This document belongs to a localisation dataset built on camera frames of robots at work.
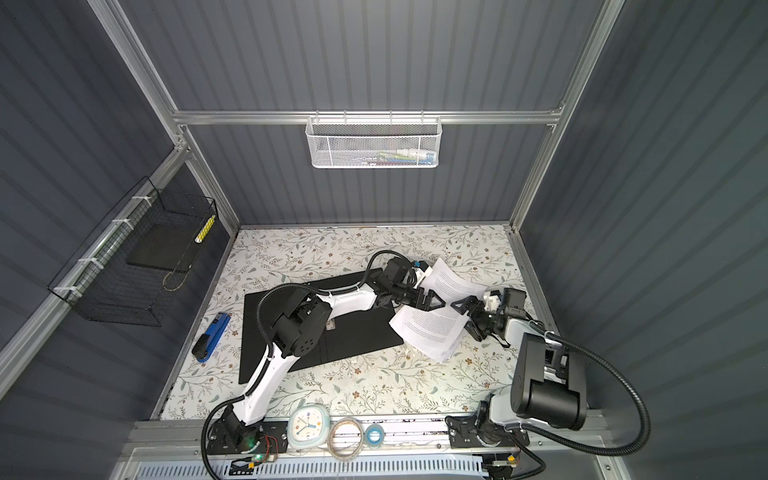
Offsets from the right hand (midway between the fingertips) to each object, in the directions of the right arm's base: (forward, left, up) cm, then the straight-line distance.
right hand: (462, 315), depth 91 cm
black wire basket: (0, +84, +27) cm, 88 cm away
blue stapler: (-9, +76, 0) cm, 76 cm away
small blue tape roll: (-31, +26, -5) cm, 41 cm away
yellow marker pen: (+14, +73, +25) cm, 79 cm away
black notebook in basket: (+7, +80, +26) cm, 84 cm away
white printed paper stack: (-4, +7, -3) cm, 9 cm away
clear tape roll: (-32, +34, -5) cm, 47 cm away
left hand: (+5, +7, -1) cm, 8 cm away
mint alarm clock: (-30, +42, 0) cm, 52 cm away
